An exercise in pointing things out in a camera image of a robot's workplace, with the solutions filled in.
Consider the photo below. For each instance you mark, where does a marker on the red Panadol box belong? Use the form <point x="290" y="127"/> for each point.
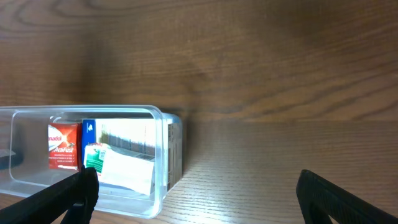
<point x="64" y="146"/>

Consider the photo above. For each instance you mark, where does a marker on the blue fever patch box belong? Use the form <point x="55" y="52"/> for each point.
<point x="138" y="134"/>

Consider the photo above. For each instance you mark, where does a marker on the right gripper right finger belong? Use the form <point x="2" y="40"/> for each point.
<point x="322" y="201"/>

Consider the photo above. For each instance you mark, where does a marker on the clear plastic container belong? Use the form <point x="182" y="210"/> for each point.
<point x="25" y="154"/>

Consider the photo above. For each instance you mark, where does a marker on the white green medicine sachet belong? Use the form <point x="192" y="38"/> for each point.
<point x="121" y="167"/>

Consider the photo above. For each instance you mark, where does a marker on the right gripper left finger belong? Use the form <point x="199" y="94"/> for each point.
<point x="74" y="197"/>

